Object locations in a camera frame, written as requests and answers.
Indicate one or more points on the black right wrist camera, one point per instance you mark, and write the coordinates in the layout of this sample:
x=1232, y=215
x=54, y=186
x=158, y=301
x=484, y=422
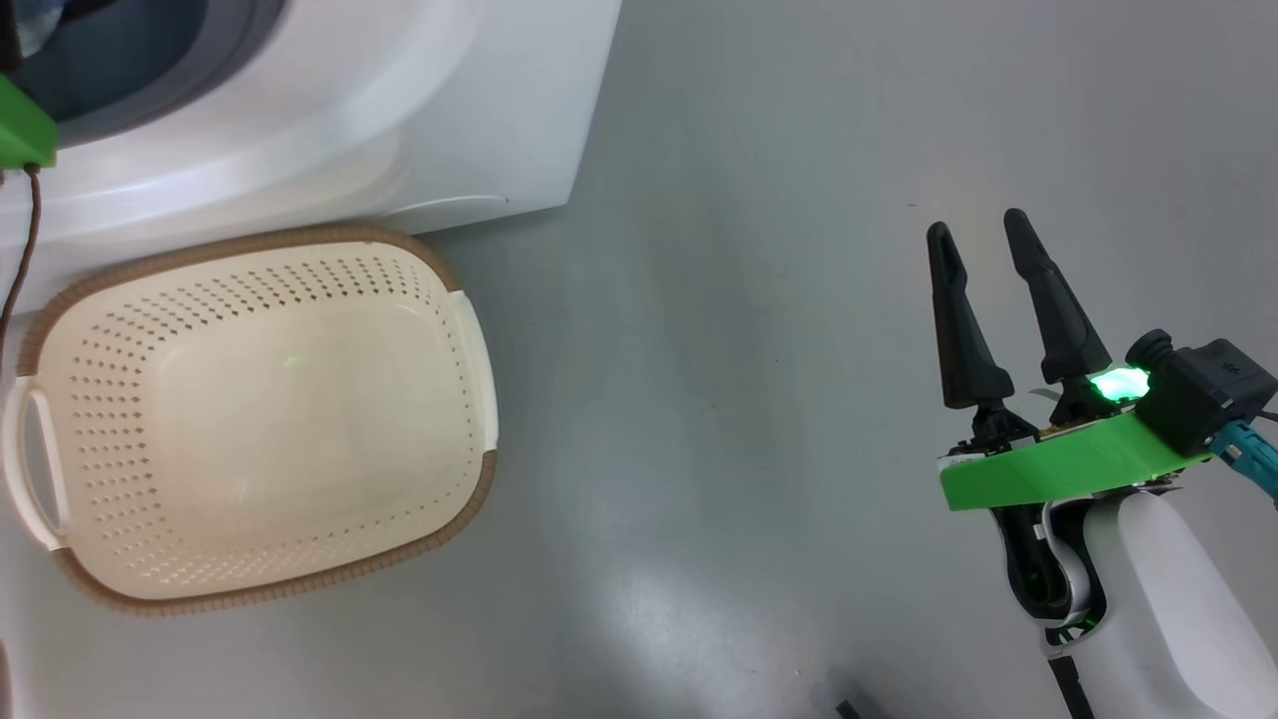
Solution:
x=1203, y=394

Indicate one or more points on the white washing machine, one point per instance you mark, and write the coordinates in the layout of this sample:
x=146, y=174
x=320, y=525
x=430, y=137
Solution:
x=419, y=100

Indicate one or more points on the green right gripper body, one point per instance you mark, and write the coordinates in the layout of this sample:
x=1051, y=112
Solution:
x=1058, y=469

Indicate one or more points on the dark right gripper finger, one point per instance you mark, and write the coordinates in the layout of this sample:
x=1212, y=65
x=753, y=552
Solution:
x=1066, y=335
x=963, y=345

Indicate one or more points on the grey drum opening gasket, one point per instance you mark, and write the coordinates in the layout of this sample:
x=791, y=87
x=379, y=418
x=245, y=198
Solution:
x=200, y=60

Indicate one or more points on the round white drain filter cover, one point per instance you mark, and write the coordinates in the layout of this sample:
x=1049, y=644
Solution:
x=449, y=212

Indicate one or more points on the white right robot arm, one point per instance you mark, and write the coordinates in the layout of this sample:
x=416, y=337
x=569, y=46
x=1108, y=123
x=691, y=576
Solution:
x=1158, y=609

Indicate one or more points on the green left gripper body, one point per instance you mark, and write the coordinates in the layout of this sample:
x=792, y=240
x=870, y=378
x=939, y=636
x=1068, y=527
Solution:
x=20, y=130

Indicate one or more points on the cream perforated laundry basket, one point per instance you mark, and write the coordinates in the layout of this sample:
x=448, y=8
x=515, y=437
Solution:
x=260, y=419

